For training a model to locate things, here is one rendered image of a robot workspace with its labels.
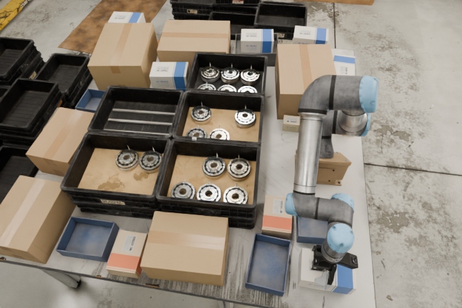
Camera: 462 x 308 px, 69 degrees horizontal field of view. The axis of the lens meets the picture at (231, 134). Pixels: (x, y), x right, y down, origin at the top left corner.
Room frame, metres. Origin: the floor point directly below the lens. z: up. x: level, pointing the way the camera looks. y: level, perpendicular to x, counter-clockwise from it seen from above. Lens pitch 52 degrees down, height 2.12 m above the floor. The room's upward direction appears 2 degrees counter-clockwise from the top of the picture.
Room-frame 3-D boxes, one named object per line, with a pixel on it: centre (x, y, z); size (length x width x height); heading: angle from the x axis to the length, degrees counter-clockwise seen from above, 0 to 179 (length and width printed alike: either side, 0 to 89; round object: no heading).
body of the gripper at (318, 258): (0.37, -0.31, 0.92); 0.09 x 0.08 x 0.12; 79
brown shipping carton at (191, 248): (0.47, 0.19, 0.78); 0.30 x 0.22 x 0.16; 82
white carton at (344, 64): (1.49, -0.68, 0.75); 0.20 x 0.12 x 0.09; 164
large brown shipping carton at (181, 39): (1.70, 0.19, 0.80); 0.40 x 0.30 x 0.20; 84
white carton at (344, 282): (0.36, -0.34, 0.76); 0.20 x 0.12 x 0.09; 79
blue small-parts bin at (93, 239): (0.54, 0.62, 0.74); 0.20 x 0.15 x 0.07; 80
